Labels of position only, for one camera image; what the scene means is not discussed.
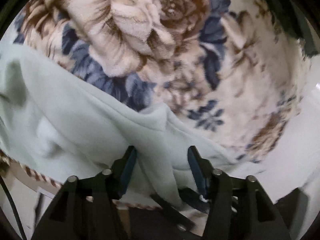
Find floral plush blanket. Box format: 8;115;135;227
14;0;312;163

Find pale mint green pants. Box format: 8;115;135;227
1;42;232;206

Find black cable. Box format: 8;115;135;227
0;175;27;240

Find striped brown white bedsheet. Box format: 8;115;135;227
0;149;163;210

